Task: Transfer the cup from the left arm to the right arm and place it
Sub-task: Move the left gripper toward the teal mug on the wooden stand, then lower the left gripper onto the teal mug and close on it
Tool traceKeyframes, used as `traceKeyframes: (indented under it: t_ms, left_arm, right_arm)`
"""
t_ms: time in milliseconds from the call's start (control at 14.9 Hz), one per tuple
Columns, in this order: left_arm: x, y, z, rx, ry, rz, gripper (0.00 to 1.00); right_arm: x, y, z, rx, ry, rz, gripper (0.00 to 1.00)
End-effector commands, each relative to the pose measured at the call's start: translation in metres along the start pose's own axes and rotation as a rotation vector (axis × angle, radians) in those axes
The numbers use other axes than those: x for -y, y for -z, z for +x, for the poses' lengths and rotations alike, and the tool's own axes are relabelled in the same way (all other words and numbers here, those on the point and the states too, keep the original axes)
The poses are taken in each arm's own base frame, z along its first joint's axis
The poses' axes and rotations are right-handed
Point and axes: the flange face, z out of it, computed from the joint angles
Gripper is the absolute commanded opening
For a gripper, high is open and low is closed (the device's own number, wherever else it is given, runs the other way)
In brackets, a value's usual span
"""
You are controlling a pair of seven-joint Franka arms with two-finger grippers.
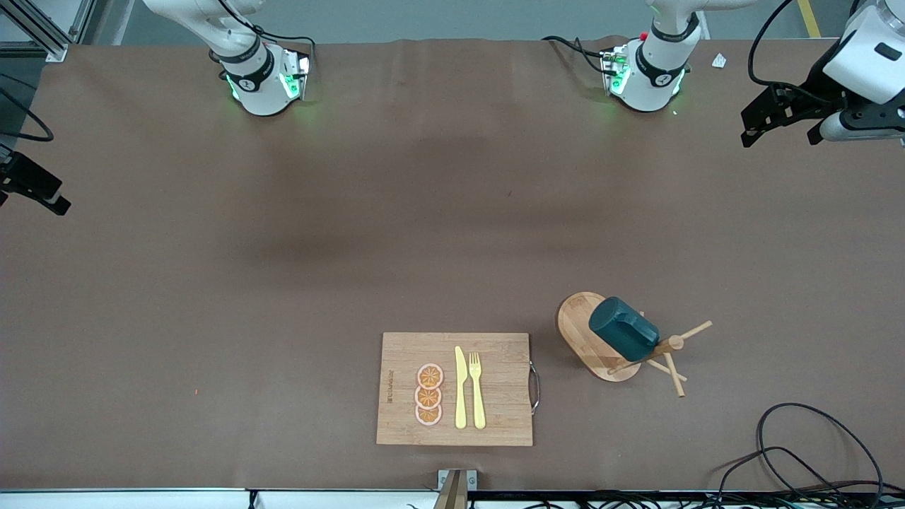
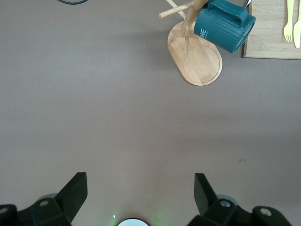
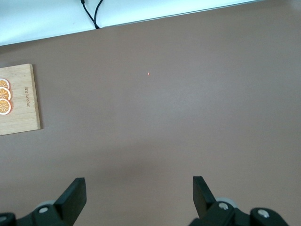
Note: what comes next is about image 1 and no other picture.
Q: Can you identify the dark green cup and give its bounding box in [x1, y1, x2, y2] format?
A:
[588, 296, 660, 363]

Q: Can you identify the wooden mug tree stand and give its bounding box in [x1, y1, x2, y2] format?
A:
[556, 291, 713, 398]

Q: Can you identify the bamboo cutting board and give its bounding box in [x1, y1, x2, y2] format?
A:
[375, 332, 542, 447]

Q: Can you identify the yellow plastic fork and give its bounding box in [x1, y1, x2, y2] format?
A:
[469, 351, 487, 431]

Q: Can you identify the yellow plastic knife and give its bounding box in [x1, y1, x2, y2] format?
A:
[455, 346, 469, 430]

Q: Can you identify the aluminium frame profile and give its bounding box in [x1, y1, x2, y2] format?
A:
[0, 0, 93, 63]

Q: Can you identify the black left arm base cable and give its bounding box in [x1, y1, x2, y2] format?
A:
[542, 35, 610, 76]

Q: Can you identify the black arm base cable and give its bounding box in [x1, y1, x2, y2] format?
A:
[218, 0, 317, 71]
[542, 35, 610, 76]

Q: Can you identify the black right arm base cable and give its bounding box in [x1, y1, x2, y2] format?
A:
[218, 0, 317, 71]

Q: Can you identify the black looped cable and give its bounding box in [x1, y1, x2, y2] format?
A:
[707, 403, 905, 506]

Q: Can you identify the metal table edge bracket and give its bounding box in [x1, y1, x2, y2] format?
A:
[437, 469, 478, 509]

